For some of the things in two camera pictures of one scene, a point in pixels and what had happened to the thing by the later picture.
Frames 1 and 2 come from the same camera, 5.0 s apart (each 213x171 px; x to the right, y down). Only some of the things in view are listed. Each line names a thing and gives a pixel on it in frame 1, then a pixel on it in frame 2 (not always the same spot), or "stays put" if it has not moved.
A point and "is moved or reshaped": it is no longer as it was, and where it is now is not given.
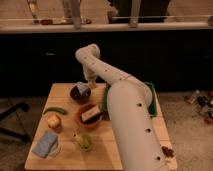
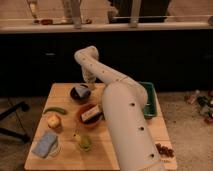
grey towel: [82, 86] is moved or reshaped
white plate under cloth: [55, 150] stays put
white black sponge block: [93, 115] stays put
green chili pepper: [55, 109] stays put
